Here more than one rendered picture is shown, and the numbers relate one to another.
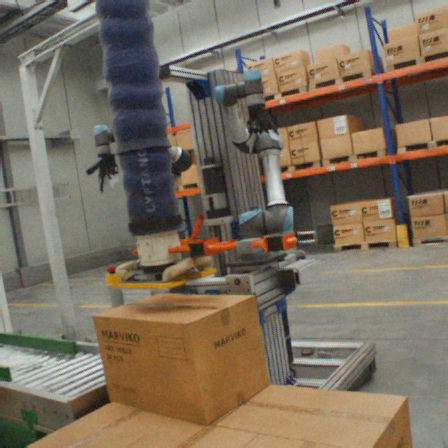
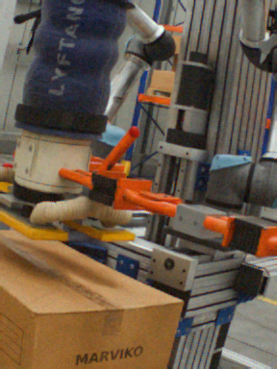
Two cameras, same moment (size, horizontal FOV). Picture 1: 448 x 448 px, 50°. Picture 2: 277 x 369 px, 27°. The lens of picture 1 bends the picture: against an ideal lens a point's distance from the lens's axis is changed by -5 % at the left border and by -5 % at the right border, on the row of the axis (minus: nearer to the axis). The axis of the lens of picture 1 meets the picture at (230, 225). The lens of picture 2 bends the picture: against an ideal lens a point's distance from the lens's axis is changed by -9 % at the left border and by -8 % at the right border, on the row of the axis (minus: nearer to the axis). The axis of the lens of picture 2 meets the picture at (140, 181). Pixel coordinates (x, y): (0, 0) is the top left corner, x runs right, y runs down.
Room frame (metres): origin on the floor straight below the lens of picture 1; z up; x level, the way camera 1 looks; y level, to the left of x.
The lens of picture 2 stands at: (0.72, -0.08, 1.34)
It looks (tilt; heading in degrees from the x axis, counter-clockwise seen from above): 7 degrees down; 7
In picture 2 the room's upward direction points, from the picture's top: 10 degrees clockwise
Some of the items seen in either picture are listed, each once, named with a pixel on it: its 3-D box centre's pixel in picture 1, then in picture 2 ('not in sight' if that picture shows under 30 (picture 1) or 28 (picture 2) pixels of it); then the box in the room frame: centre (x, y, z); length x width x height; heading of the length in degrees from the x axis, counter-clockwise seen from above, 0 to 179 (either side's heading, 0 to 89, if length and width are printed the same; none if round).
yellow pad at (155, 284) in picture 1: (147, 280); (12, 209); (2.01, 0.37, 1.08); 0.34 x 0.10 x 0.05; 51
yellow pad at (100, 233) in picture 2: (179, 270); (74, 211); (2.16, 0.25, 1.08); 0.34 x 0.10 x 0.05; 51
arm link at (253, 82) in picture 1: (253, 83); not in sight; (2.14, -0.19, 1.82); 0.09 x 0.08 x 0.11; 172
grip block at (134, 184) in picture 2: (204, 247); (119, 190); (1.93, 0.11, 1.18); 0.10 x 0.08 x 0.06; 141
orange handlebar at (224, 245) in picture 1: (213, 243); (145, 186); (2.05, 0.08, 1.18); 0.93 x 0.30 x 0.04; 51
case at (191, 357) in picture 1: (179, 351); (33, 332); (2.08, 0.30, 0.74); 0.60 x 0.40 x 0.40; 50
